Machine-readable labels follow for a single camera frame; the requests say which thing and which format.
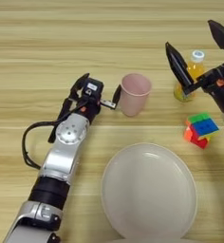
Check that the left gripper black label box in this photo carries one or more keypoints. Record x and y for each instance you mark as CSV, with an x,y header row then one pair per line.
x,y
92,87

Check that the pink plastic cup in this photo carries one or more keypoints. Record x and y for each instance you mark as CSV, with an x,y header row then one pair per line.
x,y
134,101

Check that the multicoloured twisted puzzle cube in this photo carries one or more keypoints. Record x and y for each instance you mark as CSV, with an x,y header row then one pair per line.
x,y
204,126

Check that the orange juice bottle white cap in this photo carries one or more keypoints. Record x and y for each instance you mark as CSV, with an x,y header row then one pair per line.
x,y
196,68

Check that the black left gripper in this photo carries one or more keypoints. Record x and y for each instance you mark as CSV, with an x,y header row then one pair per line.
x,y
91,109

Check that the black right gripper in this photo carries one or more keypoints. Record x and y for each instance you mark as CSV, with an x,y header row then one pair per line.
x,y
223,96

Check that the pale pink round plate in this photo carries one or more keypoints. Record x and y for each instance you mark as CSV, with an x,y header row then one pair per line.
x,y
148,190

